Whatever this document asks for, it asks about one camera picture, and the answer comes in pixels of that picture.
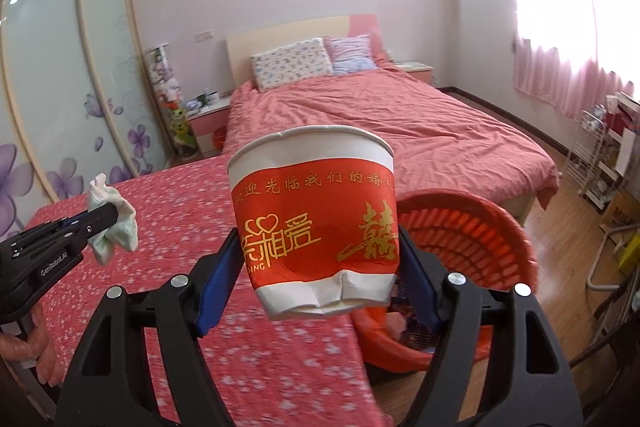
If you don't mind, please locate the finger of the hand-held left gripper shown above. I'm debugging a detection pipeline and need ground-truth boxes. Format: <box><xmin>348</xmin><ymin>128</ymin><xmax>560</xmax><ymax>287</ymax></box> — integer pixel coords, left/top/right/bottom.
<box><xmin>60</xmin><ymin>203</ymin><xmax>123</xmax><ymax>249</ymax></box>

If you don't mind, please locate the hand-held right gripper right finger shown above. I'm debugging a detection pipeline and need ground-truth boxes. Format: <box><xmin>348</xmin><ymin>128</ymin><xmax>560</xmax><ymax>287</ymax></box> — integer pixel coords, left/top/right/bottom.
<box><xmin>395</xmin><ymin>227</ymin><xmax>586</xmax><ymax>427</ymax></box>

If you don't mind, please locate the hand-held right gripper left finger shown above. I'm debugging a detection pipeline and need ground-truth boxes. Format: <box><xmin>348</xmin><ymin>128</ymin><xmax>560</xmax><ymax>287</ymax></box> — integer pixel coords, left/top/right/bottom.
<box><xmin>54</xmin><ymin>227</ymin><xmax>246</xmax><ymax>427</ymax></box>

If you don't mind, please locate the white green tissue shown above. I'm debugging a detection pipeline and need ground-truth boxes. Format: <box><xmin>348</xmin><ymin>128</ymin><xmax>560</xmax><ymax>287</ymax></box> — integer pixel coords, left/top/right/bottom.
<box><xmin>86</xmin><ymin>173</ymin><xmax>138</xmax><ymax>265</ymax></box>

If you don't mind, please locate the orange plastic basket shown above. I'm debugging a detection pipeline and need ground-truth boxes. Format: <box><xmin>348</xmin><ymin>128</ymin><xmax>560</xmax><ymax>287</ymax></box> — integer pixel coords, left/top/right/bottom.
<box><xmin>350</xmin><ymin>188</ymin><xmax>540</xmax><ymax>375</ymax></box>

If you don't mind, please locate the red white paper cup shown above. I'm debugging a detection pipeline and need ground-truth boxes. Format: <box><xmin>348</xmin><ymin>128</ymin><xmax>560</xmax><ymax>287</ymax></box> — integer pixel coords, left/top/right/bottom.
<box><xmin>226</xmin><ymin>125</ymin><xmax>401</xmax><ymax>320</ymax></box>

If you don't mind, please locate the person's left hand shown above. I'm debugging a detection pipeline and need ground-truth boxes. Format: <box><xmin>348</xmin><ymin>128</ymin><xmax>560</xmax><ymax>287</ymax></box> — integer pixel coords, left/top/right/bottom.
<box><xmin>0</xmin><ymin>308</ymin><xmax>59</xmax><ymax>387</ymax></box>

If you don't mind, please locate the red floral cloth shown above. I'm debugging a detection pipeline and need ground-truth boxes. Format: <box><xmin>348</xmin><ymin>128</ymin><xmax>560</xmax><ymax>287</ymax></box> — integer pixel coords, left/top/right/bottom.
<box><xmin>22</xmin><ymin>154</ymin><xmax>371</xmax><ymax>427</ymax></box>

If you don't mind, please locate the plush toy rack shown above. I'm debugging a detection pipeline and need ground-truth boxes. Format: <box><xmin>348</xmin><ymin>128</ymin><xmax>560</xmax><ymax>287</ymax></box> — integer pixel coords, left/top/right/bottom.
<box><xmin>145</xmin><ymin>44</ymin><xmax>196</xmax><ymax>158</ymax></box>

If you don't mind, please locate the floral glass wardrobe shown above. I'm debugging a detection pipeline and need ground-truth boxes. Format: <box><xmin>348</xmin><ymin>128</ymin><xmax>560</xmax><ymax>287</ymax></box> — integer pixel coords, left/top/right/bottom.
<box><xmin>0</xmin><ymin>0</ymin><xmax>168</xmax><ymax>238</ymax></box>

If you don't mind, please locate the pink white nightstand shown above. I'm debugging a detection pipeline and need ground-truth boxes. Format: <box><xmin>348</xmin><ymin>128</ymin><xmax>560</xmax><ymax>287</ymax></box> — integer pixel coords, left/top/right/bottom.
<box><xmin>186</xmin><ymin>99</ymin><xmax>232</xmax><ymax>158</ymax></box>
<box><xmin>395</xmin><ymin>61</ymin><xmax>435</xmax><ymax>85</ymax></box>

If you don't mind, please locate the bed with red sheet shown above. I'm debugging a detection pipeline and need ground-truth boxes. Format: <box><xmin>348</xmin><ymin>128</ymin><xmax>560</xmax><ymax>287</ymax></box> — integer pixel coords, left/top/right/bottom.
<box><xmin>222</xmin><ymin>62</ymin><xmax>560</xmax><ymax>228</ymax></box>

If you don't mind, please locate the yellow box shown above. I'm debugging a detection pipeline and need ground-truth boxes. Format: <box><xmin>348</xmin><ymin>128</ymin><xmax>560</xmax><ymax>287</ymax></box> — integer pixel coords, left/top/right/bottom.
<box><xmin>617</xmin><ymin>241</ymin><xmax>640</xmax><ymax>270</ymax></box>

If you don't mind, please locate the white floral pillow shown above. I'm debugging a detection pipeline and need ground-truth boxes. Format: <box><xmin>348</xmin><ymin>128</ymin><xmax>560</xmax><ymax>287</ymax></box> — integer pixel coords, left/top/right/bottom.
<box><xmin>250</xmin><ymin>38</ymin><xmax>333</xmax><ymax>94</ymax></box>

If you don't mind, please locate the pink striped pillow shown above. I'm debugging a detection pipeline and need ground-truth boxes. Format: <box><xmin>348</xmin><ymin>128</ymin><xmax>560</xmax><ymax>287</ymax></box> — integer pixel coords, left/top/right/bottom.
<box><xmin>324</xmin><ymin>34</ymin><xmax>379</xmax><ymax>75</ymax></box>

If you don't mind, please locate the beige pink headboard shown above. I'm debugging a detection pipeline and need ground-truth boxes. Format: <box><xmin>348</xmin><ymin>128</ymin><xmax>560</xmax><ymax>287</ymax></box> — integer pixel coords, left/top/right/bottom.
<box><xmin>225</xmin><ymin>13</ymin><xmax>388</xmax><ymax>90</ymax></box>

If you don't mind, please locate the pink curtain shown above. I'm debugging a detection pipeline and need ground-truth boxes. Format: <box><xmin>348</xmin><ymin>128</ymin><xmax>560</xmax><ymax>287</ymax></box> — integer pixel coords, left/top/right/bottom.
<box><xmin>500</xmin><ymin>0</ymin><xmax>640</xmax><ymax>122</ymax></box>

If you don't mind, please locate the white tube frame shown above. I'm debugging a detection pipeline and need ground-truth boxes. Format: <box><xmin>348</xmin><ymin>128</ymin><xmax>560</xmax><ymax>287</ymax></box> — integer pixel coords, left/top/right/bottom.
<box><xmin>587</xmin><ymin>227</ymin><xmax>640</xmax><ymax>293</ymax></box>

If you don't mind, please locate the white wire rack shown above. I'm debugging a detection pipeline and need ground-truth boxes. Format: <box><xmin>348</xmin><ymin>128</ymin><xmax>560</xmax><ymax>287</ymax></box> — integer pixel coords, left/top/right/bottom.
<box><xmin>565</xmin><ymin>107</ymin><xmax>640</xmax><ymax>212</ymax></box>

